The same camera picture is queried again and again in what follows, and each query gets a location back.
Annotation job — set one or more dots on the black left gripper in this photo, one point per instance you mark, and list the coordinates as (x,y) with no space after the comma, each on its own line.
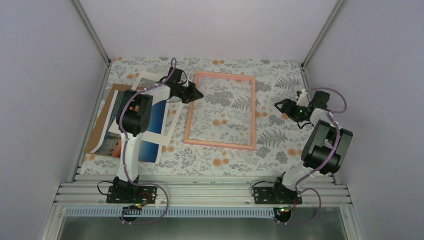
(193,91)

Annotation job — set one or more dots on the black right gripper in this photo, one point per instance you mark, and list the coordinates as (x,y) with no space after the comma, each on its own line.
(287,102)

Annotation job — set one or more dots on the white mat board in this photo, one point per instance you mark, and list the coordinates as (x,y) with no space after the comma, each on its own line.
(163,138)

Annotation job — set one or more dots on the clear acrylic sheet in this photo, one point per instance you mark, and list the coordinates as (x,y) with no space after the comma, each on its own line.
(222,109)

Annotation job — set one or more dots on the pink wooden picture frame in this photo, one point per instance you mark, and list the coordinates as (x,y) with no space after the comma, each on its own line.
(253,112)

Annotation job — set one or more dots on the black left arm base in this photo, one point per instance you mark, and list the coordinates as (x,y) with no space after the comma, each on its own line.
(131,195)

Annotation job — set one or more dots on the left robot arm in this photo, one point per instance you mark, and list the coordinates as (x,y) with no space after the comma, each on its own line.
(141,119)

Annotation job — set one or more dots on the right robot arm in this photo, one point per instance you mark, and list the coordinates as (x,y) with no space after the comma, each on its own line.
(328,143)

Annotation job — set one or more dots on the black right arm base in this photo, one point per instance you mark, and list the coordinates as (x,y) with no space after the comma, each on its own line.
(280,195)

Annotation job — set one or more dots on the sunset landscape photo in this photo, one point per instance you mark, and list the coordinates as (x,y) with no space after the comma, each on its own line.
(105,138)

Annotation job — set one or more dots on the brown cardboard backing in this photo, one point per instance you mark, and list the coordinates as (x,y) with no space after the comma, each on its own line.
(99,130)

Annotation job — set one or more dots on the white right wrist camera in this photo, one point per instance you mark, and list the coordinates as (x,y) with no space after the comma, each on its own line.
(302,98)

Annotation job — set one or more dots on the aluminium rail platform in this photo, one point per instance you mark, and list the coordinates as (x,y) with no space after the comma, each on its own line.
(201,191)

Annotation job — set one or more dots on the grey slotted cable duct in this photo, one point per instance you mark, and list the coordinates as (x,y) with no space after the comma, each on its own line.
(174,212)

